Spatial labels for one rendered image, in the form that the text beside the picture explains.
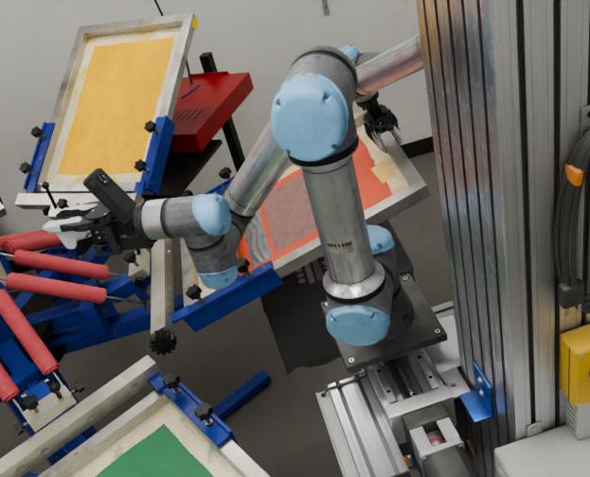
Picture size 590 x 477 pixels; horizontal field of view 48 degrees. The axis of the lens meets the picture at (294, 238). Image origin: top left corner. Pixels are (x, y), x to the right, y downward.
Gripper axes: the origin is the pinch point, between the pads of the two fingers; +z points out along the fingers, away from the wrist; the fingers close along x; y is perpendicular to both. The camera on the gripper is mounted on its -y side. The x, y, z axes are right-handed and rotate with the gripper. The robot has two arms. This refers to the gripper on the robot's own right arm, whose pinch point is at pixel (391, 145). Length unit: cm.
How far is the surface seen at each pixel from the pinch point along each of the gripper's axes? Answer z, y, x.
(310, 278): 20.8, 12.7, -42.7
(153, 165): -15, -45, -77
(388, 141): -1.0, -0.9, -0.1
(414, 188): -1.0, 27.9, -1.5
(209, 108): 1, -107, -58
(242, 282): -3, 30, -56
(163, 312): -6, 28, -80
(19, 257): -29, -4, -118
